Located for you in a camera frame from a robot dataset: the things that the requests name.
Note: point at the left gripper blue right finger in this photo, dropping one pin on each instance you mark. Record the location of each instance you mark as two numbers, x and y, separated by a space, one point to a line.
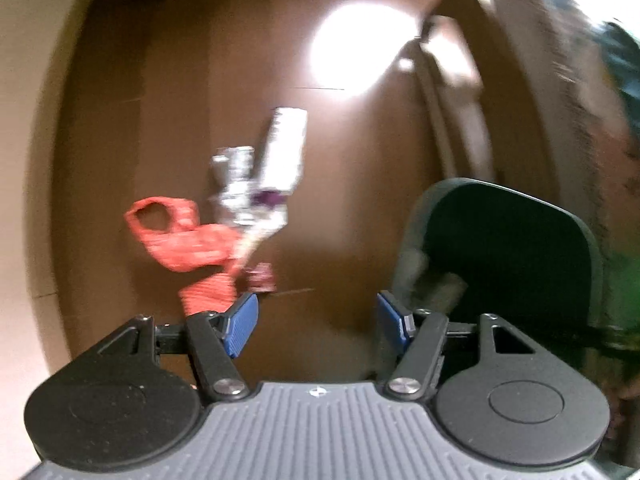
417 340

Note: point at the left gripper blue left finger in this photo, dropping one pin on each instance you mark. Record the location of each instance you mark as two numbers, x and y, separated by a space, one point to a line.
215 340

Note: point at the small maroon wrapper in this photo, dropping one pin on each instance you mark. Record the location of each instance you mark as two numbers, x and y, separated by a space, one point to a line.
260 279

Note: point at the teal plastic trash bin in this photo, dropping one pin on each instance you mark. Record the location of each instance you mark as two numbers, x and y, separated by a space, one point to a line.
532 263

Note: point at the red plastic bag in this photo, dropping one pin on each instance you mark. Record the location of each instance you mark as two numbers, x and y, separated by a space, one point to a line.
186 244

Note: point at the silver blue wrapper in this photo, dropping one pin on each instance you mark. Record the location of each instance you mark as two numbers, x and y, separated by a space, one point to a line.
238 203

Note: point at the white purple biscuit wrapper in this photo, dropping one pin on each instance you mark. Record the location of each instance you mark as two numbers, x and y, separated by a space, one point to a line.
280 165

